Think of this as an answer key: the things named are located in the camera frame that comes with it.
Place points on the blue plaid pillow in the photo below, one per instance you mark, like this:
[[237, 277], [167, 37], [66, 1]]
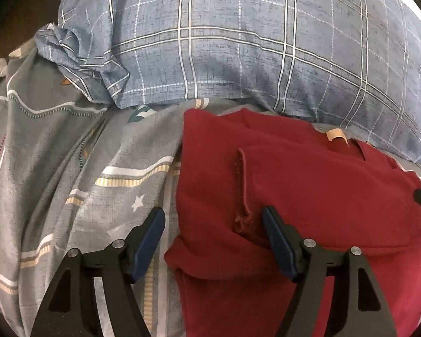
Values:
[[355, 64]]

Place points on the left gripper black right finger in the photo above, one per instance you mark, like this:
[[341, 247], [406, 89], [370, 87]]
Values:
[[341, 281]]

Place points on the grey patterned bed sheet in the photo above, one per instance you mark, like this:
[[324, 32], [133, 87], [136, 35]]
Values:
[[88, 207]]

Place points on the dark red garment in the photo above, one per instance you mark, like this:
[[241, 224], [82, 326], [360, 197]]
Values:
[[340, 193]]

